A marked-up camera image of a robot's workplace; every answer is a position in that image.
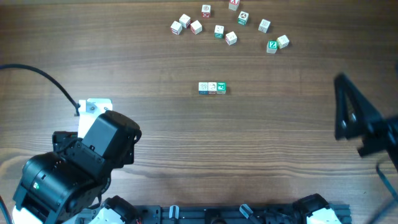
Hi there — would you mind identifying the green letter block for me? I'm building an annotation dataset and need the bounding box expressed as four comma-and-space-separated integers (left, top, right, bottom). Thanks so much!
216, 82, 226, 95

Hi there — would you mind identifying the plain number one block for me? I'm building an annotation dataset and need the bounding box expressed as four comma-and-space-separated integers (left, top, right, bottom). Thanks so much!
225, 31, 238, 45

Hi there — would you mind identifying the blue-sided white block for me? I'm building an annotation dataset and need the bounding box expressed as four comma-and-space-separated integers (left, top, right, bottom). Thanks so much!
198, 82, 208, 95

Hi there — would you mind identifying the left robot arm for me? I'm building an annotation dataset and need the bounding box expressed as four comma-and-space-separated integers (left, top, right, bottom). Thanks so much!
13, 110, 142, 223

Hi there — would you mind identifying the yellow turtle block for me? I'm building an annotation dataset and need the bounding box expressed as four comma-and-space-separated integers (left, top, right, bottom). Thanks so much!
277, 35, 290, 49

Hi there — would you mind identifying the green Z block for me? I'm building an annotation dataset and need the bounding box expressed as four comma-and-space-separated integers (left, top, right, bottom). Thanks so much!
266, 40, 278, 54

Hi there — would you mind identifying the blue K block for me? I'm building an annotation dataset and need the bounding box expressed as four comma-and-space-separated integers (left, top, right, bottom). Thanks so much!
258, 19, 271, 33

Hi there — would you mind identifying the green ladybug block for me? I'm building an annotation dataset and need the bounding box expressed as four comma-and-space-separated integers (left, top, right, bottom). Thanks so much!
238, 11, 249, 26

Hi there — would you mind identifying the green N block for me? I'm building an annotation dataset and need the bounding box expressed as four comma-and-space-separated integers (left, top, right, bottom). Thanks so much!
214, 25, 224, 39

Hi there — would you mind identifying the red Z white block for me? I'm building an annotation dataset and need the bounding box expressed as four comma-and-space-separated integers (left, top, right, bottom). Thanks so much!
170, 21, 183, 35

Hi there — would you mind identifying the red X block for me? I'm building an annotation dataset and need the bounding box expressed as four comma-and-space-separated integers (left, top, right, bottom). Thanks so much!
228, 0, 240, 11

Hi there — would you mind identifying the red-edged white block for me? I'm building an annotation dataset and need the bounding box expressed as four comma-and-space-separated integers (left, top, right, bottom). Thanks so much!
178, 14, 191, 29

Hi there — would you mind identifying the red animal sketch block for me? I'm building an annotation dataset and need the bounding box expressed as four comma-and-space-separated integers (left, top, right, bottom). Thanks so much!
190, 20, 203, 35

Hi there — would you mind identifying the red Q block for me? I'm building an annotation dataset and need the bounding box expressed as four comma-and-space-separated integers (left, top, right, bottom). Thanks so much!
201, 4, 211, 17

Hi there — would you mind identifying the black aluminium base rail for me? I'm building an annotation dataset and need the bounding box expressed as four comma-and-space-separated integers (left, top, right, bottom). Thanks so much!
74, 203, 352, 224

